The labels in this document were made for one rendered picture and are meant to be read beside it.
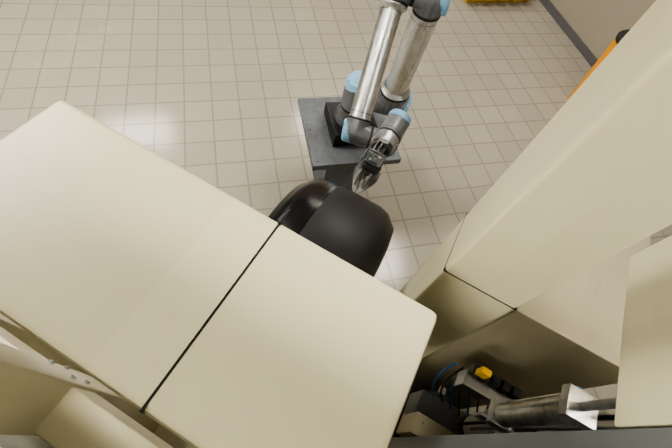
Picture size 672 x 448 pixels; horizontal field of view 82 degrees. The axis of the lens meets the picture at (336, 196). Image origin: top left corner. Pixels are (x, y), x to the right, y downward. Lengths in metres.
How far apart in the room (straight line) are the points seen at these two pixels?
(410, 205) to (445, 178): 0.40
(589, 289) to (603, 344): 0.15
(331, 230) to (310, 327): 0.46
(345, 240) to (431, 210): 1.96
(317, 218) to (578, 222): 0.57
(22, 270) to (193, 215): 0.19
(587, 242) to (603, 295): 0.84
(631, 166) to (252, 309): 0.41
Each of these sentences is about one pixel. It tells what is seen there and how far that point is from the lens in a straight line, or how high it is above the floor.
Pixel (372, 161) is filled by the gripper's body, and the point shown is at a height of 1.22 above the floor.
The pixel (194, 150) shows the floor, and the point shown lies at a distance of 2.89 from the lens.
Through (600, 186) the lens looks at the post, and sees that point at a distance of 0.48.
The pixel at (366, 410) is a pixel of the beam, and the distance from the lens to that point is 0.47.
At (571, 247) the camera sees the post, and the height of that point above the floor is 1.85.
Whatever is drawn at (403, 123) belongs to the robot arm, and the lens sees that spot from 1.47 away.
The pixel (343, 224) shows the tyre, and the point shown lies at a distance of 0.92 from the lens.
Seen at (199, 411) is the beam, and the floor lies 1.78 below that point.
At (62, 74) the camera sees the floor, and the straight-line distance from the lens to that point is 3.64.
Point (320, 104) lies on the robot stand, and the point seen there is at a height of 0.60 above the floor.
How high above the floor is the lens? 2.24
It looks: 57 degrees down
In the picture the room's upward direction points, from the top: 16 degrees clockwise
